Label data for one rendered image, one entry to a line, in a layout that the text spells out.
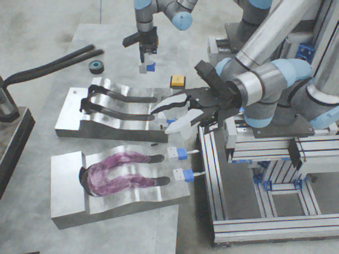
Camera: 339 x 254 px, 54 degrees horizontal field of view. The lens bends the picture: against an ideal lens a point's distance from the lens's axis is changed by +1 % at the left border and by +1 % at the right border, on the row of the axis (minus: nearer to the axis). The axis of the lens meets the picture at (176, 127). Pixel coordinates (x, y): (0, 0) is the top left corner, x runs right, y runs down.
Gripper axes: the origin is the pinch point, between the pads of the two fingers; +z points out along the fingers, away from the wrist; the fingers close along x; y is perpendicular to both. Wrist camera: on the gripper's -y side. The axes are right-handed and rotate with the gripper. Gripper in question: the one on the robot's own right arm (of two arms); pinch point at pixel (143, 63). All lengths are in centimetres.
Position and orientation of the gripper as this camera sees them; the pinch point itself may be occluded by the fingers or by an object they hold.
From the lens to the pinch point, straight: 162.4
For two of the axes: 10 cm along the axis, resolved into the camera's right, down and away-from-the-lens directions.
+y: 10.0, 0.5, -0.5
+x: 0.7, -7.8, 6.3
